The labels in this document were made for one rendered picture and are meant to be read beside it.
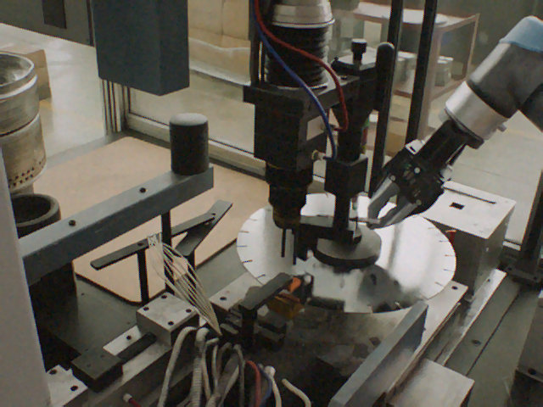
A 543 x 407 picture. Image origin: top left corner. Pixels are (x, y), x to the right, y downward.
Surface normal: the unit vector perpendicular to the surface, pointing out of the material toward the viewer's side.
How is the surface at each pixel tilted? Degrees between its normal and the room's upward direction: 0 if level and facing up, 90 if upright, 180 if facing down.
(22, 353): 90
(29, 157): 90
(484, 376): 0
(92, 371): 0
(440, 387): 0
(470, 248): 90
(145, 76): 90
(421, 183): 80
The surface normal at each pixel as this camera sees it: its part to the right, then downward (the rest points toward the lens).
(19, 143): 0.91, 0.22
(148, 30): -0.60, 0.36
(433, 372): 0.04, -0.88
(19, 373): 0.80, 0.31
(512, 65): -0.63, 0.04
